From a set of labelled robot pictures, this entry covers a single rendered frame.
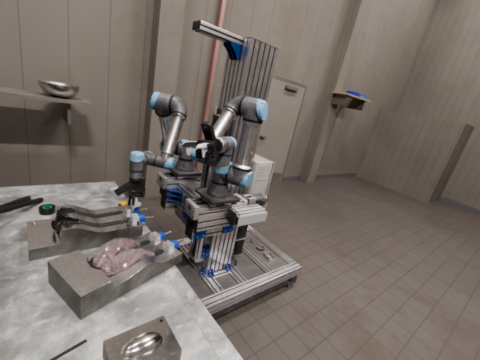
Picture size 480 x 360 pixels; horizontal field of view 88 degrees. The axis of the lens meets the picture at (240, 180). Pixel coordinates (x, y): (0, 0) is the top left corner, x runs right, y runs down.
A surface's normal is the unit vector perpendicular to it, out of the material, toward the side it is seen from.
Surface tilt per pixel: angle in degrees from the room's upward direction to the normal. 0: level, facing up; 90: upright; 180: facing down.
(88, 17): 90
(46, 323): 0
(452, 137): 90
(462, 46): 90
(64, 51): 90
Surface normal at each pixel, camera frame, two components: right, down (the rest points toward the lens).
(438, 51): -0.77, 0.04
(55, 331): 0.20, -0.93
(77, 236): 0.62, 0.37
